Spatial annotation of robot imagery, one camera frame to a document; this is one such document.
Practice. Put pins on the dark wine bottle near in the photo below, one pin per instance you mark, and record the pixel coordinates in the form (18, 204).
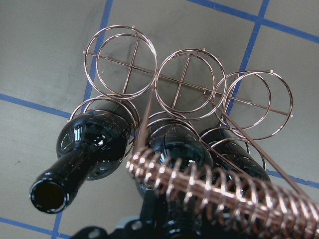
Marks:
(91, 146)

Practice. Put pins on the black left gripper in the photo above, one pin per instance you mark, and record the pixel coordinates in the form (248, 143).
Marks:
(142, 227)

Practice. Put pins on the copper wire wine basket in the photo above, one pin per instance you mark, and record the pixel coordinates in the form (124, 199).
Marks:
(191, 87)

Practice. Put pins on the dark wine bottle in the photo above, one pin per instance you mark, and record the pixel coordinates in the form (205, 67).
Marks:
(91, 146)
(234, 152)

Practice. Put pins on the dark wine bottle carried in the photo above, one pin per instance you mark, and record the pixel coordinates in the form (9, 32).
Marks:
(178, 149)

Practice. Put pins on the dark wine bottle far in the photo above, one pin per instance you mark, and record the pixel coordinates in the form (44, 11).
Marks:
(234, 152)

